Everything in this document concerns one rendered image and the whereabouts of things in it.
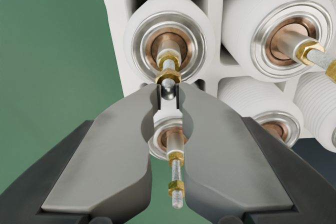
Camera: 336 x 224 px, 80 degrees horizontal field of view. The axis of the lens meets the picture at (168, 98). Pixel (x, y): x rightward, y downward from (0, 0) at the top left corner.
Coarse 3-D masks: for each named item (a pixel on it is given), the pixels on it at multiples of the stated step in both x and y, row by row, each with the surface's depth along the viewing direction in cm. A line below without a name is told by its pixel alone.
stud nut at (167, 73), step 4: (168, 68) 14; (160, 72) 14; (164, 72) 13; (168, 72) 13; (172, 72) 14; (176, 72) 14; (156, 76) 14; (160, 76) 13; (164, 76) 13; (168, 76) 13; (172, 76) 13; (176, 76) 13; (156, 80) 14; (160, 80) 14; (176, 80) 14; (180, 80) 14; (160, 84) 14
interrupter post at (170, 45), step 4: (168, 40) 20; (172, 40) 20; (160, 44) 20; (164, 44) 19; (168, 44) 18; (172, 44) 18; (176, 44) 19; (160, 48) 18; (164, 48) 17; (168, 48) 17; (172, 48) 17; (176, 48) 18; (160, 52) 17; (176, 52) 17; (180, 56) 18; (156, 60) 18; (180, 60) 18
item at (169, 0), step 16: (160, 0) 18; (176, 0) 18; (144, 16) 19; (192, 16) 19; (128, 32) 20; (208, 32) 20; (128, 48) 20; (208, 48) 20; (128, 64) 22; (208, 64) 22; (144, 80) 22; (192, 80) 22
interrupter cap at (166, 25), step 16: (160, 16) 18; (176, 16) 18; (144, 32) 19; (160, 32) 19; (176, 32) 19; (192, 32) 19; (144, 48) 20; (192, 48) 20; (144, 64) 21; (192, 64) 21
